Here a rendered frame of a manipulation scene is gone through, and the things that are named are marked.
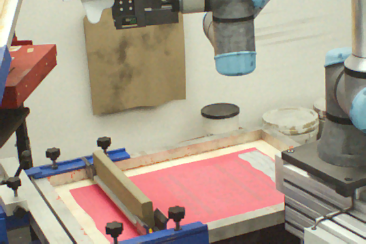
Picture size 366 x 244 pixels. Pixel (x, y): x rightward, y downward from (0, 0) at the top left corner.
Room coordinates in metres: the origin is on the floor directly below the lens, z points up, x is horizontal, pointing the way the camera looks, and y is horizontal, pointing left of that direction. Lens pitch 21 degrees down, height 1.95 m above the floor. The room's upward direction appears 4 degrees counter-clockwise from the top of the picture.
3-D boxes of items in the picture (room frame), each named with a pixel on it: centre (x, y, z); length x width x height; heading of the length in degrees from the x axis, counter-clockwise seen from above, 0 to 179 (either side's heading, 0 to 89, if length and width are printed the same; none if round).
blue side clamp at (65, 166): (2.33, 0.29, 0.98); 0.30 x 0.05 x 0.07; 111
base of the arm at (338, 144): (1.63, -0.37, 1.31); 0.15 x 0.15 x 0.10
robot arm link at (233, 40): (1.49, -0.12, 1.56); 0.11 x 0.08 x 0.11; 5
